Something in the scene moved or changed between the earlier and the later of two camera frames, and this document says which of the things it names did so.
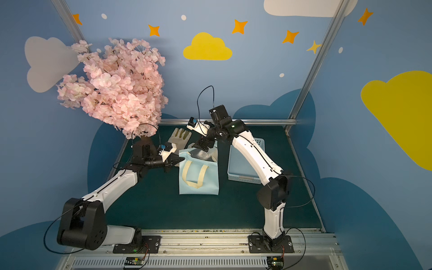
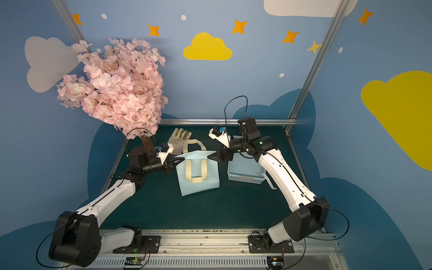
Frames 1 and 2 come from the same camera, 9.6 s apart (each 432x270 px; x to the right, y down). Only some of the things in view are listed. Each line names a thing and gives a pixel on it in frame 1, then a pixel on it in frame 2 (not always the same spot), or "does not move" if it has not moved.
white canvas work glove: [180, 137] does not move
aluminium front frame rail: [217, 249] does not move
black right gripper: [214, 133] → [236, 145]
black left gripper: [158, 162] does not move
